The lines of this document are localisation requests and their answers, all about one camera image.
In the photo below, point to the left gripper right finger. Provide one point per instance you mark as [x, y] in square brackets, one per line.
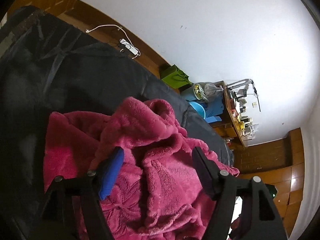
[244, 208]

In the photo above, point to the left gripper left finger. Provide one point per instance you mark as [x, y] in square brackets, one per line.
[71, 201]

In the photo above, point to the pink fleece garment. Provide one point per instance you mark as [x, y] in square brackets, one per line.
[157, 193]

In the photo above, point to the brown wooden wardrobe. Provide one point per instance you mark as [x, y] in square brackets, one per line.
[279, 163]

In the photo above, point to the wooden desk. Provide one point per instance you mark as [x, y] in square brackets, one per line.
[230, 126]

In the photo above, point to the blue plastic basin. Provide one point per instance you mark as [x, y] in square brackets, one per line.
[199, 108]

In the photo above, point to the white plastic bag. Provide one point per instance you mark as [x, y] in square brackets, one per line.
[211, 91]

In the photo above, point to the teal bin with items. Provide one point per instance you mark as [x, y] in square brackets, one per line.
[193, 93]

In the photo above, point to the green bag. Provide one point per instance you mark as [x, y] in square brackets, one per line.
[175, 77]

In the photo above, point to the black bed cover sheet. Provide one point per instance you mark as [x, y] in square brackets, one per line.
[48, 65]

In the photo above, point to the white power strip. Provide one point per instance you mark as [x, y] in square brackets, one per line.
[130, 47]

